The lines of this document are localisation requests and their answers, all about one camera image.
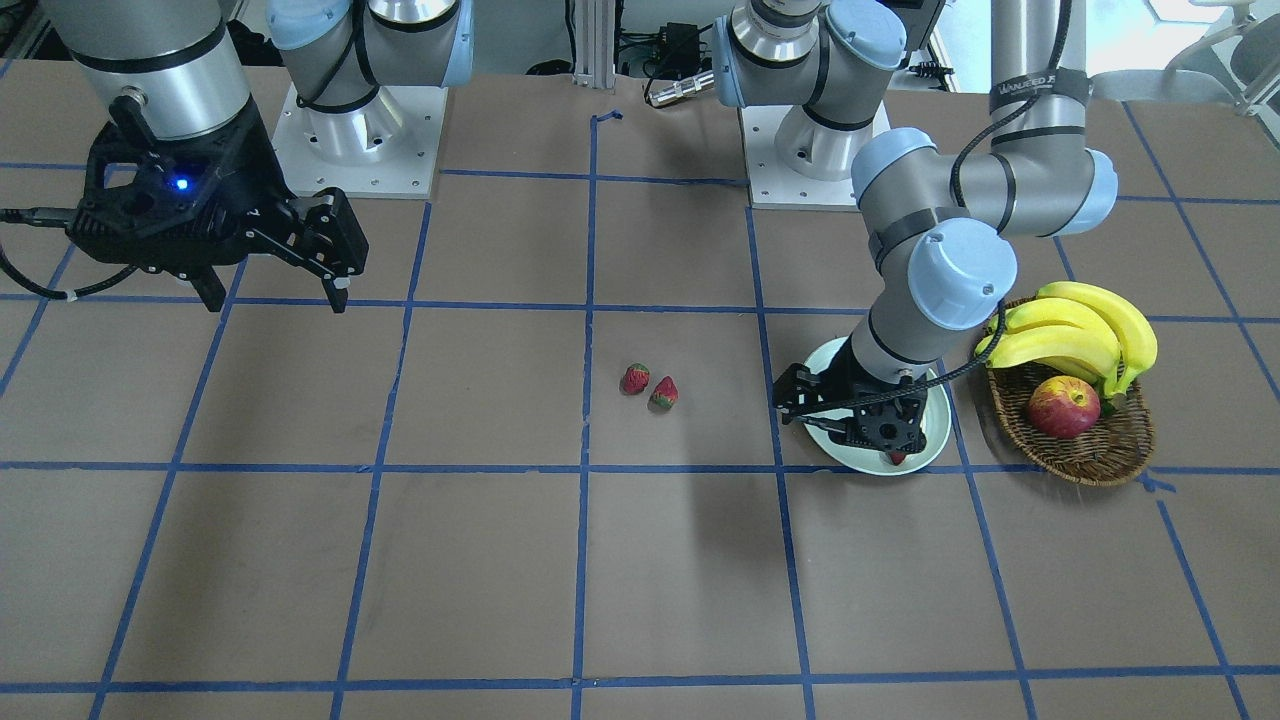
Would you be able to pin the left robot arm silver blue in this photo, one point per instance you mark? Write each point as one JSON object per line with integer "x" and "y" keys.
{"x": 937, "y": 223}

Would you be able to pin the brown wicker basket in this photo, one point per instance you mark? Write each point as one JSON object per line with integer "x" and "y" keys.
{"x": 1115, "y": 450}

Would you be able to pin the red yellow apple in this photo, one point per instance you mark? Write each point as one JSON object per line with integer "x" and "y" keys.
{"x": 1063, "y": 407}

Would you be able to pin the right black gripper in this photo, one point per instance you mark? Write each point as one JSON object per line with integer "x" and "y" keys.
{"x": 243, "y": 172}

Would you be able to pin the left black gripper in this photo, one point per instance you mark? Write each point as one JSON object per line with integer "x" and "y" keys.
{"x": 838, "y": 386}

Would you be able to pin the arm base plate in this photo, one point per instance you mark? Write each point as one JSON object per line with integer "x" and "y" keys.
{"x": 795, "y": 164}
{"x": 387, "y": 150}

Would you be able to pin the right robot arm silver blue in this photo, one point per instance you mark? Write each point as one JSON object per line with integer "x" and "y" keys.
{"x": 180, "y": 60}

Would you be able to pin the pale green plate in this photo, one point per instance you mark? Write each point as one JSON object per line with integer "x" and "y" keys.
{"x": 935, "y": 424}

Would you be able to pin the aluminium frame post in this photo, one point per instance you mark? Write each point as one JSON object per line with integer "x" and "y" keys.
{"x": 593, "y": 27}

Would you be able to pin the yellow banana bunch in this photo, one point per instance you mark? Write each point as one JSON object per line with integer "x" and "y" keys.
{"x": 1080, "y": 329}

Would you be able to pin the black power adapter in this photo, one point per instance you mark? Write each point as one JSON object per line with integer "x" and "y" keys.
{"x": 678, "y": 49}

